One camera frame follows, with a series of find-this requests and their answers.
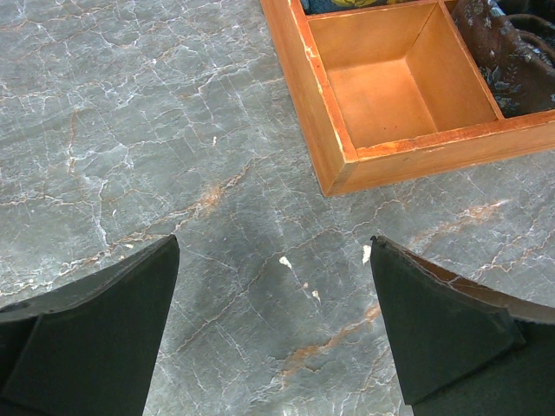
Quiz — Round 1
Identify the blue yellow rolled sock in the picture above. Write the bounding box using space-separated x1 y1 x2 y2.
301 0 411 15

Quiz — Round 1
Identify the orange compartment tray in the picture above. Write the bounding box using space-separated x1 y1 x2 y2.
262 1 554 196

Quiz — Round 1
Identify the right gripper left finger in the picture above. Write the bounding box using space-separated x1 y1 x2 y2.
1 235 180 415

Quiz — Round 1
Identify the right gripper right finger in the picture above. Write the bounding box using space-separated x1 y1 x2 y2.
370 236 554 415

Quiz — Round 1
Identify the black rolled sock front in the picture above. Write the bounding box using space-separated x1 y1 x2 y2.
451 0 554 118

